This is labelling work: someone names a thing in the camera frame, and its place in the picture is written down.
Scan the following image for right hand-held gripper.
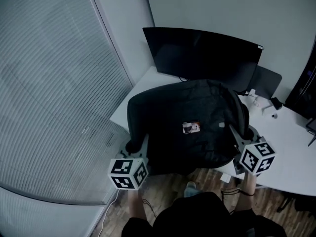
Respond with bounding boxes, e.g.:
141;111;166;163
228;123;276;178

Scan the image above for wide black monitor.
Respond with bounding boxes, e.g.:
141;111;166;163
142;27;265;94

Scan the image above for person's black top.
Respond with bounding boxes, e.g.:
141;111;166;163
121;191;288;237

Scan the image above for person's shoe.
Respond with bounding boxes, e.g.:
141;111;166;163
183;180;198;198

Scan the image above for black power adapter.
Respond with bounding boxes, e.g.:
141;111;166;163
270;97;283;111

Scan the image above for person's right forearm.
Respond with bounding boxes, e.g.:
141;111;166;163
236;170;258;214

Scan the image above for white floor cable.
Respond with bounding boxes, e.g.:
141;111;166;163
98;188;119;233

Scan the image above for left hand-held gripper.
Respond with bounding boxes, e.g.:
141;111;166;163
109;134;150;190

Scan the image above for printed card tag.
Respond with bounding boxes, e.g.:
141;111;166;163
182;120;201;135

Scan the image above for black chair base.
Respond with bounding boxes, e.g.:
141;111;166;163
276;196;316;215

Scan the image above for person's left forearm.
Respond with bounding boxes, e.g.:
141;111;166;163
127;187;149;223

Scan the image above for black cord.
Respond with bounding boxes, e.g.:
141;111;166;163
220;187;242;213

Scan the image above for thin black cable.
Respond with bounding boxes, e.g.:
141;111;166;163
141;198;159;219

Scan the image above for black monitor with thin stand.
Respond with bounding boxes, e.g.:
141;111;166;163
284;63;316;120

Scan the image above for black jacket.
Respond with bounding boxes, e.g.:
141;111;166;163
126;79;250;176

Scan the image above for window venetian blinds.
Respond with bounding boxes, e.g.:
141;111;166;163
0;0;135;206

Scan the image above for white table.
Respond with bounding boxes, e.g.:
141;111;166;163
110;65;316;198

